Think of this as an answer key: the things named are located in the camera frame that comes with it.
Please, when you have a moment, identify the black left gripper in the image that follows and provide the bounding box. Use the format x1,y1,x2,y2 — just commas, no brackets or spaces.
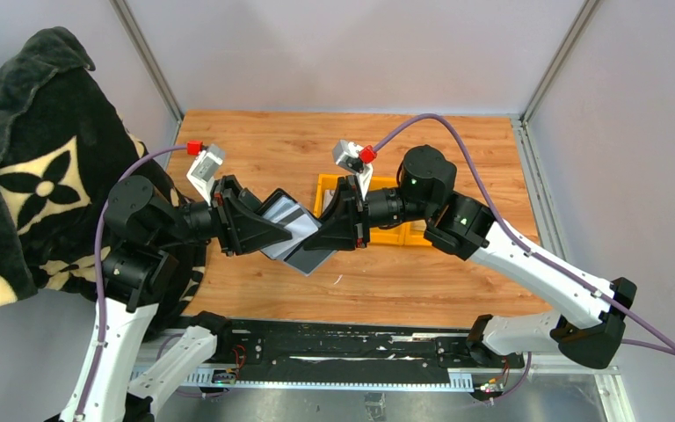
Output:
155,171,294,251

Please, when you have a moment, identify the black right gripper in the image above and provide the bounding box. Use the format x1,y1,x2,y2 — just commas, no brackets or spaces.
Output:
302,178,434,254

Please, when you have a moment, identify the black leather card holder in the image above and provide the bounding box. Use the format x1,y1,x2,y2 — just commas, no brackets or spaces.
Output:
260,188,337,276

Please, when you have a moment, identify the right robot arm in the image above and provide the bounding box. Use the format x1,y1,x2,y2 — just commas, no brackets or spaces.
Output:
303,145,636,369

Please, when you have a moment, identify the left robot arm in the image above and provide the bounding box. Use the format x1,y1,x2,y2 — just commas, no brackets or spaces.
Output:
58,176,291,421

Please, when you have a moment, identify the yellow bin left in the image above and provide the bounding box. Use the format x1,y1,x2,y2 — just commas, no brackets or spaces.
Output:
312,173,343,217

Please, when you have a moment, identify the yellow bin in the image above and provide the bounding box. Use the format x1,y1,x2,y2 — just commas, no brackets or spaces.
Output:
403,220,432,247
369,177,410,246
312,173,343,217

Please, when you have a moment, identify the yellow bin middle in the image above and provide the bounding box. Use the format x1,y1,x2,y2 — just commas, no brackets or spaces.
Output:
369,177,410,246

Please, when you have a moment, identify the yellow bin right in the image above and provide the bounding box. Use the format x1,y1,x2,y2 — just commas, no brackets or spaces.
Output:
403,220,432,247

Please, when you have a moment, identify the black floral blanket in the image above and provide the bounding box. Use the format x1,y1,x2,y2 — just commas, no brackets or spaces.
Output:
0,26,188,307

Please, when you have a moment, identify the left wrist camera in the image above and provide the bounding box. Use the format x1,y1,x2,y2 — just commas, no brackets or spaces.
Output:
186,144,226,203

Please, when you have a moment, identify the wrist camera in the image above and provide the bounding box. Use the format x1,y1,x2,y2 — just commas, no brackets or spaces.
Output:
332,140,377,199
186,144,226,203

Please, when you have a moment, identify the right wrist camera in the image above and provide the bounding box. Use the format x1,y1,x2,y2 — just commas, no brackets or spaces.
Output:
332,140,377,199

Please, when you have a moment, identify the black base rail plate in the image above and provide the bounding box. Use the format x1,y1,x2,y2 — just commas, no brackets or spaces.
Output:
232,319,522,384

